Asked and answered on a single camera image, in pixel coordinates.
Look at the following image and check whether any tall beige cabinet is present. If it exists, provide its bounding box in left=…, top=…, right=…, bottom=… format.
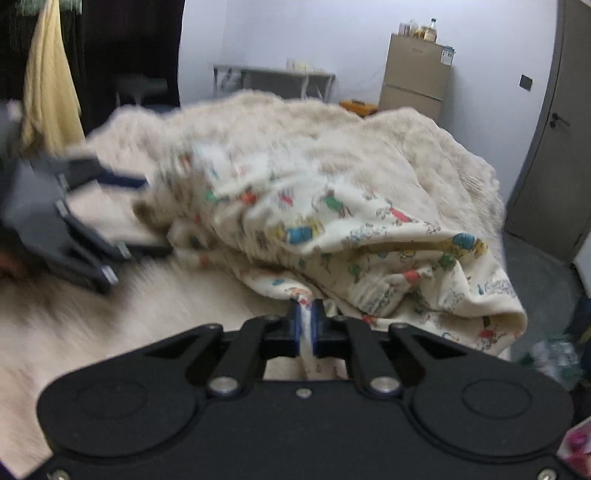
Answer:
left=379, top=33, right=455, bottom=121

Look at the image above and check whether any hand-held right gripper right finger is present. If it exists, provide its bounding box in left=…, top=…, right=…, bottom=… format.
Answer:
left=311, top=299, right=468, bottom=398

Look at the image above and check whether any grey door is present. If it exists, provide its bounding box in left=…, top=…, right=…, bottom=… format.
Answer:
left=504, top=0, right=591, bottom=265

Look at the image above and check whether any clear plastic bag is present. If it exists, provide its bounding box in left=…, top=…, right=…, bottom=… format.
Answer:
left=517, top=336, right=583, bottom=389

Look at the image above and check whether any white desk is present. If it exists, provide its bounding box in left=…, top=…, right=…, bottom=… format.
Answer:
left=212, top=64, right=337, bottom=103

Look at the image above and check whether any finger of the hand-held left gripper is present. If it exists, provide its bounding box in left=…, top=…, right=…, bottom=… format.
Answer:
left=28, top=156, right=149, bottom=192
left=54, top=199, right=174, bottom=296

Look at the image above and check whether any dark curtain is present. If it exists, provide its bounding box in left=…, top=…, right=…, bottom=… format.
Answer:
left=0, top=0, right=186, bottom=139

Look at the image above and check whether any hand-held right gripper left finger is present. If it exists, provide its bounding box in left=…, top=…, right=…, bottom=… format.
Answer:
left=143, top=299, right=306, bottom=398

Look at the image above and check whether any yellow hanging towel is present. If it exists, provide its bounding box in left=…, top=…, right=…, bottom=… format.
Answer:
left=21, top=0, right=86, bottom=153

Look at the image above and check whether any fluffy beige blanket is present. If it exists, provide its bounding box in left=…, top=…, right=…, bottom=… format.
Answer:
left=0, top=90, right=509, bottom=480

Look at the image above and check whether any grey chair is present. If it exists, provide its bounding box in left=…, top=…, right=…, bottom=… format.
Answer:
left=113, top=73, right=170, bottom=110

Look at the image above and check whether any pink packet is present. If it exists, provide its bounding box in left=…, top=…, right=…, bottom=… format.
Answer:
left=560, top=421, right=591, bottom=472

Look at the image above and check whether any orange box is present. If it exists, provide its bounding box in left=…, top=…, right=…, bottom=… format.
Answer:
left=340, top=99, right=380, bottom=115

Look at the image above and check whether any floral patterned quilt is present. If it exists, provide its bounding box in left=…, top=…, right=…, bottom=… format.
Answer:
left=134, top=141, right=528, bottom=381

